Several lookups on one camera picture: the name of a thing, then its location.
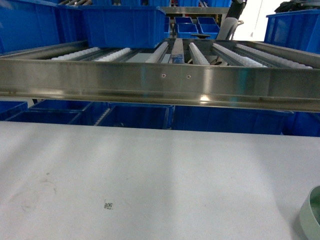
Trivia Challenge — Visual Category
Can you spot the blue bin under shelf left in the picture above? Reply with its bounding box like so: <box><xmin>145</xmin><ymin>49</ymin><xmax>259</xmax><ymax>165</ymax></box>
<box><xmin>5</xmin><ymin>110</ymin><xmax>81</xmax><ymax>125</ymax></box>

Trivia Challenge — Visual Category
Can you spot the blue bin under shelf centre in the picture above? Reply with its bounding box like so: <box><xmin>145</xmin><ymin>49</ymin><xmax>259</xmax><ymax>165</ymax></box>
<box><xmin>97</xmin><ymin>103</ymin><xmax>174</xmax><ymax>130</ymax></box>

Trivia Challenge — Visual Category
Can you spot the steel roller shelf rack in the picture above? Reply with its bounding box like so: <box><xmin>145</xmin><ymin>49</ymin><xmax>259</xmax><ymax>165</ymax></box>
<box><xmin>0</xmin><ymin>39</ymin><xmax>320</xmax><ymax>112</ymax></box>

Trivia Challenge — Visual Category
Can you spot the blue bin far left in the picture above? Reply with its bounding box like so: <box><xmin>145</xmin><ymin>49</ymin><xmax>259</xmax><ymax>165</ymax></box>
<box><xmin>0</xmin><ymin>0</ymin><xmax>87</xmax><ymax>54</ymax></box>

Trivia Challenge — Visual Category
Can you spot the blue bin under shelf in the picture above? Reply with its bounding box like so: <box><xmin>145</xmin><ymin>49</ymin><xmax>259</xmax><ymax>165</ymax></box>
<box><xmin>172</xmin><ymin>105</ymin><xmax>294</xmax><ymax>135</ymax></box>
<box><xmin>5</xmin><ymin>110</ymin><xmax>81</xmax><ymax>125</ymax></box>
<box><xmin>97</xmin><ymin>103</ymin><xmax>174</xmax><ymax>130</ymax></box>

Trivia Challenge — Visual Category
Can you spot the grey office chair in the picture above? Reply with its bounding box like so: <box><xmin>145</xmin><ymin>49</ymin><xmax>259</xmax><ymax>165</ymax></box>
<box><xmin>216</xmin><ymin>17</ymin><xmax>244</xmax><ymax>41</ymax></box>

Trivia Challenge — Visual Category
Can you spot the blue bin under shelf right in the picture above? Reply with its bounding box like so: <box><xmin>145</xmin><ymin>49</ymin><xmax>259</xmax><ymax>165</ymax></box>
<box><xmin>172</xmin><ymin>105</ymin><xmax>294</xmax><ymax>135</ymax></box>

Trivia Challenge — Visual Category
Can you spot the large blue plastic bin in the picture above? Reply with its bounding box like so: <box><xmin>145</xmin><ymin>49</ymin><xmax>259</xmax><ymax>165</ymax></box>
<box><xmin>79</xmin><ymin>5</ymin><xmax>166</xmax><ymax>49</ymax></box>

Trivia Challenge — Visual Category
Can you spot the small blue background bin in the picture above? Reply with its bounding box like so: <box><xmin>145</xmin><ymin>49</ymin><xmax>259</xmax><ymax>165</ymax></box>
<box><xmin>198</xmin><ymin>24</ymin><xmax>220</xmax><ymax>40</ymax></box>
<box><xmin>176</xmin><ymin>23</ymin><xmax>199</xmax><ymax>39</ymax></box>

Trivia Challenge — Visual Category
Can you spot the small QR code sticker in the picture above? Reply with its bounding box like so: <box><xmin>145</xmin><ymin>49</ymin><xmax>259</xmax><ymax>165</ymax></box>
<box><xmin>104</xmin><ymin>201</ymin><xmax>113</xmax><ymax>210</ymax></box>

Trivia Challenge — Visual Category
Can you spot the pale green bowl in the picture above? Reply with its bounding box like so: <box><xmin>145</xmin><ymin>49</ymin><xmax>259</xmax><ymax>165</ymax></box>
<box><xmin>299</xmin><ymin>185</ymin><xmax>320</xmax><ymax>240</ymax></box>

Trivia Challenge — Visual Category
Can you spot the blue bin far right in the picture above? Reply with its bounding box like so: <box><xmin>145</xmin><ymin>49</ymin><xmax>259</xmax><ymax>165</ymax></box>
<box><xmin>264</xmin><ymin>9</ymin><xmax>320</xmax><ymax>54</ymax></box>

